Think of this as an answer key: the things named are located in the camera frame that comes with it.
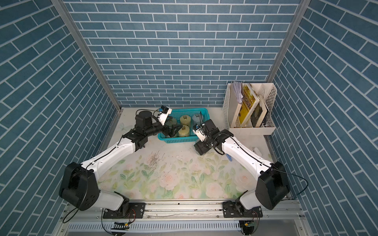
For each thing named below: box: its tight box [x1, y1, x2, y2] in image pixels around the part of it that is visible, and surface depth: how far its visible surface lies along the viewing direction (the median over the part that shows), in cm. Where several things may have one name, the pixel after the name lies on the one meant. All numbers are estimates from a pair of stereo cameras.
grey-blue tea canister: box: [192, 113, 204, 125], surface depth 106 cm
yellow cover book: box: [238, 83, 260, 126], surface depth 98 cm
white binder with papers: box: [227, 81, 244, 128], surface depth 90 cm
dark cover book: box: [250, 94, 268, 128], surface depth 97 cm
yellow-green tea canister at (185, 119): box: [179, 115, 191, 126], surface depth 104 cm
